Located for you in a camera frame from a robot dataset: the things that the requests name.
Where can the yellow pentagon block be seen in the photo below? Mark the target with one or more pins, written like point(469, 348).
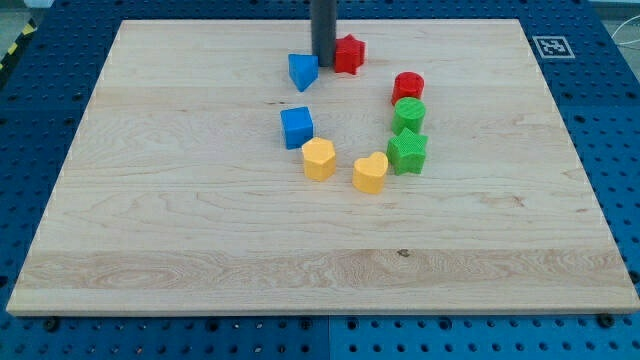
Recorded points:
point(319, 159)

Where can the green cylinder block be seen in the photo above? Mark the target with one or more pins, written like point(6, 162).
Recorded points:
point(409, 113)

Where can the yellow black hazard tape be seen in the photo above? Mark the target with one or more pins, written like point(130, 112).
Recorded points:
point(18, 46)

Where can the blue triangle block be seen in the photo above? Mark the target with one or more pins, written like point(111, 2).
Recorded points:
point(303, 70)

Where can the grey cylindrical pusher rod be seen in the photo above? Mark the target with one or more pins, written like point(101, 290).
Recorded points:
point(323, 17)

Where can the red star block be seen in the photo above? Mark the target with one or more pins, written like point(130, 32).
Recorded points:
point(349, 54)

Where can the blue cube block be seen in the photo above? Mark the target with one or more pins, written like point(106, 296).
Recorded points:
point(297, 127)

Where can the yellow heart block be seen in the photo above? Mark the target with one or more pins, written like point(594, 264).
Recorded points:
point(369, 173)

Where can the light wooden board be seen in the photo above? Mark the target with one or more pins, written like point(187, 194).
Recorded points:
point(179, 198)

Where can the green star block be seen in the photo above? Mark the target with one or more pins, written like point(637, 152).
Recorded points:
point(406, 152)

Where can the white fiducial marker tag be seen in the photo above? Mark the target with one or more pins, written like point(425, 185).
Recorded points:
point(553, 47)

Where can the red cylinder block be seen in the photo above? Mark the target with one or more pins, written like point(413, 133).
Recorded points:
point(407, 84)

